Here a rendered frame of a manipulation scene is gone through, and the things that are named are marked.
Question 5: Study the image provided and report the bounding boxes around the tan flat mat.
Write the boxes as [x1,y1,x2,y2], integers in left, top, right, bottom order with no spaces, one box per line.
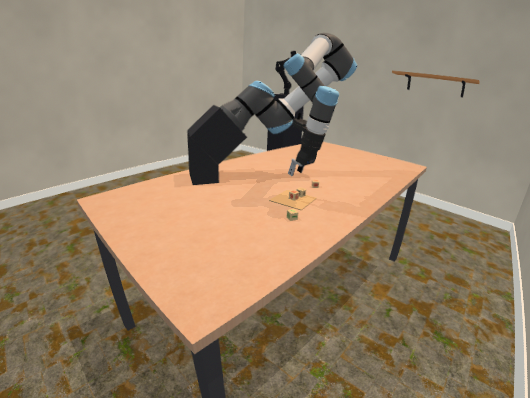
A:
[269,190,317,210]

